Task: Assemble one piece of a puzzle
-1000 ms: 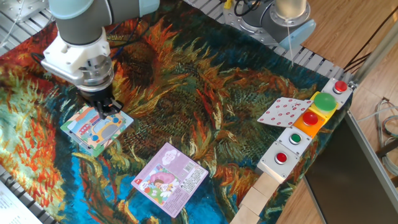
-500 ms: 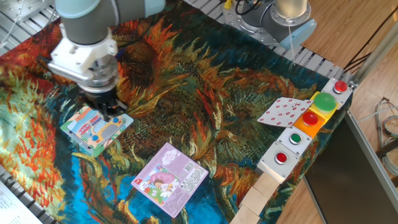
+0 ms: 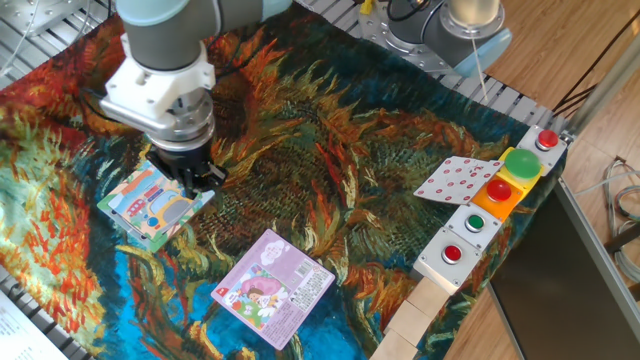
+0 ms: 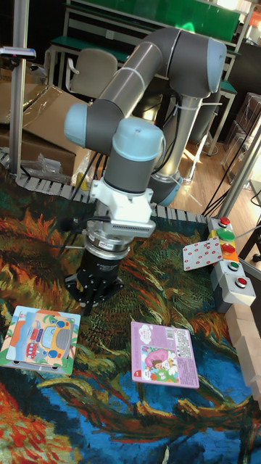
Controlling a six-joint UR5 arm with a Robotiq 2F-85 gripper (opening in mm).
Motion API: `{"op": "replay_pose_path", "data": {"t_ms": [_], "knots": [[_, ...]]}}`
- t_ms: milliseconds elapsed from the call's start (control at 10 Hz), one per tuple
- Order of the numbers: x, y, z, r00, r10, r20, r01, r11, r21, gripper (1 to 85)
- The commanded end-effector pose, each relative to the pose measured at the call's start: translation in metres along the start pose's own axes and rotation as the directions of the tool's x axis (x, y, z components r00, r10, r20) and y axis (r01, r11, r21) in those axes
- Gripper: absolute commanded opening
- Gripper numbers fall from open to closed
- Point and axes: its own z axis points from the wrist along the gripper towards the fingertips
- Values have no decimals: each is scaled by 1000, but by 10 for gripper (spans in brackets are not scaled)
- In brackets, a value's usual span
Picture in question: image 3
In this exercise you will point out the yellow plastic connector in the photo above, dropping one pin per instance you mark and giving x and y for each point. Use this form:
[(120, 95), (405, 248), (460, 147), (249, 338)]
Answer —
[(366, 6)]

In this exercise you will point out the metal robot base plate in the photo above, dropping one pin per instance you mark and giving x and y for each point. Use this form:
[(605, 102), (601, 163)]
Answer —
[(420, 57)]

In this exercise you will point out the aluminium frame post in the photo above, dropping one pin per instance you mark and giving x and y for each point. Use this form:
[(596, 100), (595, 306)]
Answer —
[(600, 90)]

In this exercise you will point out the white printed paper sheet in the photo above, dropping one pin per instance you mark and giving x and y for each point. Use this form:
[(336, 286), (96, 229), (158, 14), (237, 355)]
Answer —
[(20, 335)]

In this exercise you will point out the large grey box red button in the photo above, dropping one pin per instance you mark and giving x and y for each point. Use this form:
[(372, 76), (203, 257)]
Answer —
[(451, 254)]

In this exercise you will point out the orange box red button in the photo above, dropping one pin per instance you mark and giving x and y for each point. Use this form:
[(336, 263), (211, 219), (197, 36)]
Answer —
[(499, 191)]

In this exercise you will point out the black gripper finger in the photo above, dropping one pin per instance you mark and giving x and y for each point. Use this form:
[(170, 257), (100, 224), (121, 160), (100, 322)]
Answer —
[(172, 175), (214, 174)]

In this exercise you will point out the grey box green button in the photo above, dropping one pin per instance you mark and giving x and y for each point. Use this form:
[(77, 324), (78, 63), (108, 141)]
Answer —
[(475, 223)]

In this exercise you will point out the light wooden block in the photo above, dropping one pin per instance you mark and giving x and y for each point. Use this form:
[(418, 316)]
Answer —
[(392, 349), (409, 322), (427, 297)]

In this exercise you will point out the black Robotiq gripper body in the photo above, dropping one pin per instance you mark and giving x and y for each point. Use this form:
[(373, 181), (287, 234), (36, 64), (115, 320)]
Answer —
[(185, 160)]

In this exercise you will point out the small grey box red button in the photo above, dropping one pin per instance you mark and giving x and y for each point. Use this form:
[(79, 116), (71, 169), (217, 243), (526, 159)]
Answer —
[(546, 140)]

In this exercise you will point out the white red-dotted card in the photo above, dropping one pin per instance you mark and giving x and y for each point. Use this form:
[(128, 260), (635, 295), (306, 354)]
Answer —
[(455, 181)]

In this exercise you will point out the sunflower painting tapestry cloth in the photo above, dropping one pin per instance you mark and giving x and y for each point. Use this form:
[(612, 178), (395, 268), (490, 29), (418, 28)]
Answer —
[(325, 150)]

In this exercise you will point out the yellow box green dome button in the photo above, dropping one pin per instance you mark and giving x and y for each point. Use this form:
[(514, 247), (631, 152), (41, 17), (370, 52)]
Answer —
[(522, 164)]

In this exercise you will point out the black flat panel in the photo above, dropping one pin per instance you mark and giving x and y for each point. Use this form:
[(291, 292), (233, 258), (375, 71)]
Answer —
[(555, 290)]

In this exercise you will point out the white zip tie tail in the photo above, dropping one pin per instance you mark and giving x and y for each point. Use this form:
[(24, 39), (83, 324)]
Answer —
[(480, 70)]

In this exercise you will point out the vehicle cartoon puzzle board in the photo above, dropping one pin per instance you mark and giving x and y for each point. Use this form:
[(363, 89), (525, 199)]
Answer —
[(145, 210)]

